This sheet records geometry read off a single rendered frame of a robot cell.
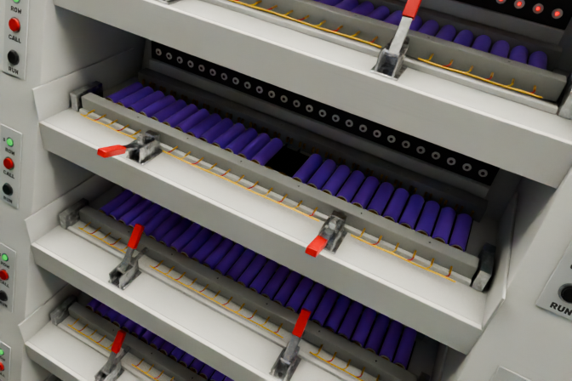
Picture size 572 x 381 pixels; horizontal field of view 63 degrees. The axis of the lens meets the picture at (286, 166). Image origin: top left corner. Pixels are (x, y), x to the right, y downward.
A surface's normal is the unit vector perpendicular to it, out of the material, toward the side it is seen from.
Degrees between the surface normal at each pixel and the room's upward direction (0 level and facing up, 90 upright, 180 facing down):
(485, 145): 105
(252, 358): 15
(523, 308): 90
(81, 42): 90
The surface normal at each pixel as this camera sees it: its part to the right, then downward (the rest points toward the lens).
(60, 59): 0.88, 0.37
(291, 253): -0.44, 0.48
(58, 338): 0.14, -0.79
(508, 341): -0.39, 0.26
